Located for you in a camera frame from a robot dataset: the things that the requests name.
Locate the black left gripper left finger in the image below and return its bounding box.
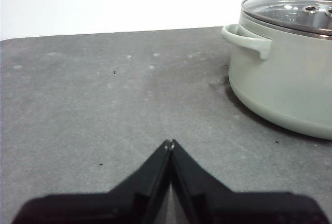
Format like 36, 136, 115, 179
11, 139, 172, 224

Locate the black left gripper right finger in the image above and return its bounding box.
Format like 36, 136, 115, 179
170, 139, 328, 224

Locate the glass lid with steel rim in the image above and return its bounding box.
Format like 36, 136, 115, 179
241, 0, 332, 40

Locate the pale green electric pot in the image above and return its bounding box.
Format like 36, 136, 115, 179
221, 11, 332, 141

